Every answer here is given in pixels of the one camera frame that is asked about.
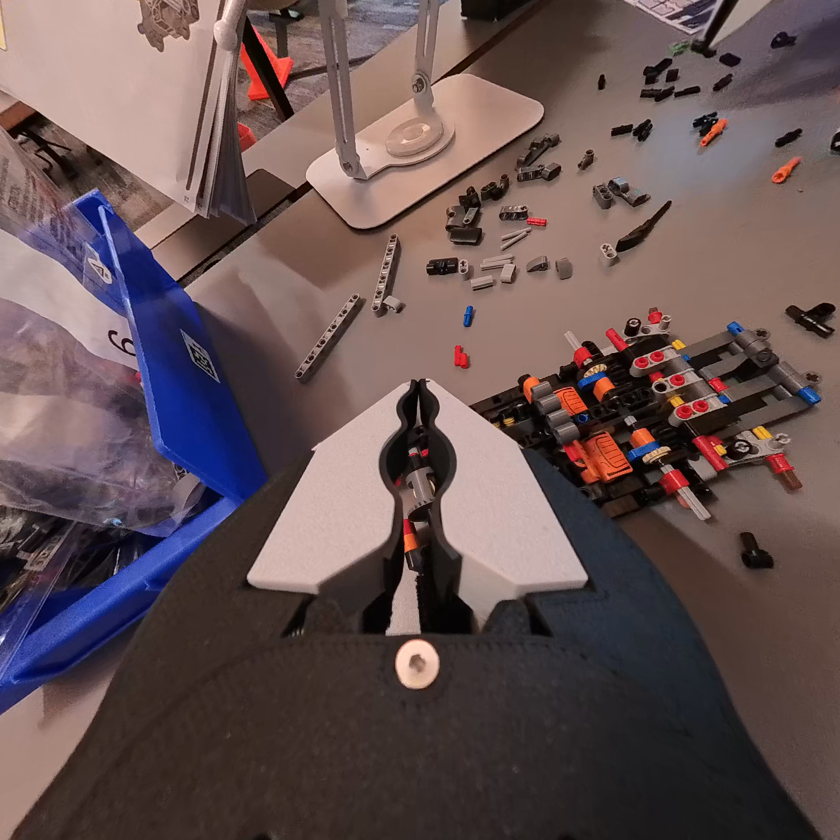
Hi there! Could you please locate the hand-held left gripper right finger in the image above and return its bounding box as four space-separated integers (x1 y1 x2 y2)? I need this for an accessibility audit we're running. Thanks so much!
419 378 589 632

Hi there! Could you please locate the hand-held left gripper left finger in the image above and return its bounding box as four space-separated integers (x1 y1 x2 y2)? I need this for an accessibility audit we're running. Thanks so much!
246 378 421 632

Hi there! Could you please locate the lego car chassis model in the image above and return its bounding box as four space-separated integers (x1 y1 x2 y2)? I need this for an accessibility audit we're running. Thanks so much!
392 305 823 572

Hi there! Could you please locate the long grey lego beam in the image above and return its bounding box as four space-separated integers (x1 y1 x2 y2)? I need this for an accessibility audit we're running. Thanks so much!
294 293 364 383
371 234 402 319

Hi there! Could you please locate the scatter of loose lego pieces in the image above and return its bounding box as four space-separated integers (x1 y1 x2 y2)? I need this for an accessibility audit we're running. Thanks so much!
427 29 840 284

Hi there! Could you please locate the black curved lego blade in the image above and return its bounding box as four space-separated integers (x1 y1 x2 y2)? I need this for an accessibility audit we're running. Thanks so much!
615 199 674 254

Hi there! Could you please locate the black lego cross connector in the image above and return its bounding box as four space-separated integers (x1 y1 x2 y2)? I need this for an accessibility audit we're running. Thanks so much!
785 302 836 340

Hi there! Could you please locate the blue plastic bin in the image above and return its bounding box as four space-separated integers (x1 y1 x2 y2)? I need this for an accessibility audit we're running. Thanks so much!
0 189 268 713

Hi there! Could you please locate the clear plastic parts bag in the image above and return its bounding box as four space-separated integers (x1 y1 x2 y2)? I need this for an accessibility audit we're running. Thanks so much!
0 125 206 540

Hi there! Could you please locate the white book stand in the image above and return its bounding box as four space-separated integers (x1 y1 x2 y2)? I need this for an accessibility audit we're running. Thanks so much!
213 0 546 231

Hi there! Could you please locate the orange plastic cone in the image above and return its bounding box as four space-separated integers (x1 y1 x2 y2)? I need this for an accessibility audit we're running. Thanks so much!
238 25 295 103

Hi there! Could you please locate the white instruction booklet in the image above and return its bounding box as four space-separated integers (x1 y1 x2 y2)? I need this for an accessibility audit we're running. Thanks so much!
0 0 258 227

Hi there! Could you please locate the printed paper sheet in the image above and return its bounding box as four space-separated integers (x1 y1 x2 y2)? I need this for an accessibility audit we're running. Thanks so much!
623 0 731 35

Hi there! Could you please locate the black metal rod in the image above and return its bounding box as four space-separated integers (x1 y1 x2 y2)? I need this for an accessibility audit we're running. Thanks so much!
692 0 747 59

